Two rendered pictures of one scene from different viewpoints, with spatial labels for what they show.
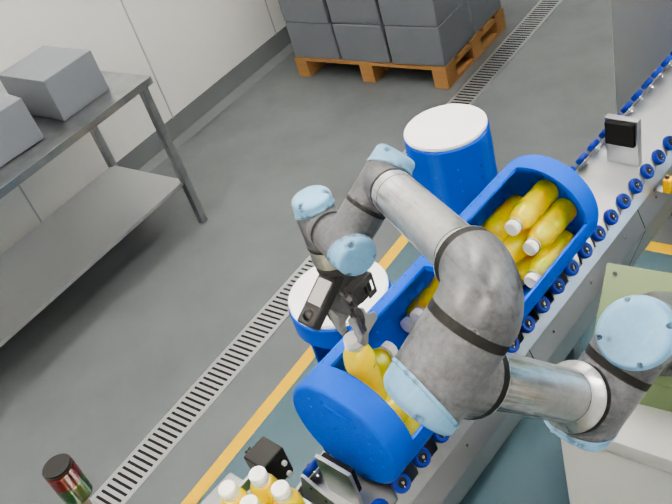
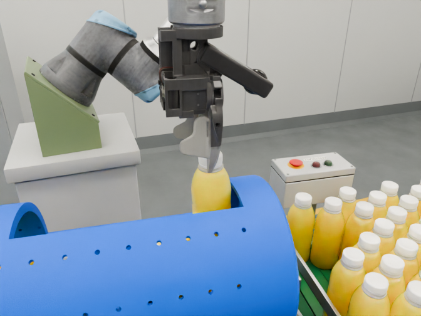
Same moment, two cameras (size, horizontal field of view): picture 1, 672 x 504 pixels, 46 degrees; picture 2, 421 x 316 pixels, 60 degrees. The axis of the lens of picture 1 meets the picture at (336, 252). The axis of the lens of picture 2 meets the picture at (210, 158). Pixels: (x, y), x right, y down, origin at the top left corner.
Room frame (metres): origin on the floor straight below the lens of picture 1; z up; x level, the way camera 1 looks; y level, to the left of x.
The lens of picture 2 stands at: (1.65, 0.24, 1.55)
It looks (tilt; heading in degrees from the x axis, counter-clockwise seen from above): 26 degrees down; 204
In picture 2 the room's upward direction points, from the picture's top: straight up
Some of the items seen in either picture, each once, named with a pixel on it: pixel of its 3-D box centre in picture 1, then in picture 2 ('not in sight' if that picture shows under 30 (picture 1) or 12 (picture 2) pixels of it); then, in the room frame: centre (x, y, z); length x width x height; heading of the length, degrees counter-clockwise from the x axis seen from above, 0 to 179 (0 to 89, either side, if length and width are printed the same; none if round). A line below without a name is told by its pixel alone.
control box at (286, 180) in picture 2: not in sight; (310, 179); (0.73, 0.13, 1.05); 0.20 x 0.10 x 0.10; 128
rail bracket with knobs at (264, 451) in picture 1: (270, 466); not in sight; (1.22, 0.30, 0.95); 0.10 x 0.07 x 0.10; 38
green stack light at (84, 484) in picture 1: (73, 486); not in sight; (1.14, 0.67, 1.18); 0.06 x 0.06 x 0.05
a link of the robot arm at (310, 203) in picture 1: (318, 219); not in sight; (1.18, 0.01, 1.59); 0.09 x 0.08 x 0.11; 16
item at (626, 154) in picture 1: (622, 141); not in sight; (1.90, -0.91, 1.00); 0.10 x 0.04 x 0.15; 38
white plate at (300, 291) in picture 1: (337, 291); not in sight; (1.64, 0.03, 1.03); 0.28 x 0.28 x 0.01
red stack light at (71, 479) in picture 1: (62, 474); not in sight; (1.14, 0.67, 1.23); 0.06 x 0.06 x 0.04
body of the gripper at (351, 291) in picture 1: (343, 280); (192, 71); (1.19, 0.00, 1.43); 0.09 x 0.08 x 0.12; 128
